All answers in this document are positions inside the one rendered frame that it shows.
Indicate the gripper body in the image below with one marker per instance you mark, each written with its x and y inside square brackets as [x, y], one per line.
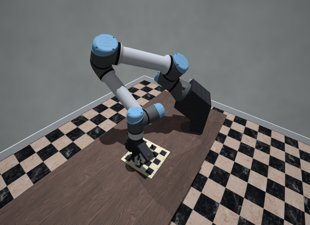
[129, 145]

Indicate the black and cream chessboard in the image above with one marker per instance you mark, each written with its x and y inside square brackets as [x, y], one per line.
[150, 167]

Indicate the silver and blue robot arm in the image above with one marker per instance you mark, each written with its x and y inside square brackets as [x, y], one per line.
[107, 51]

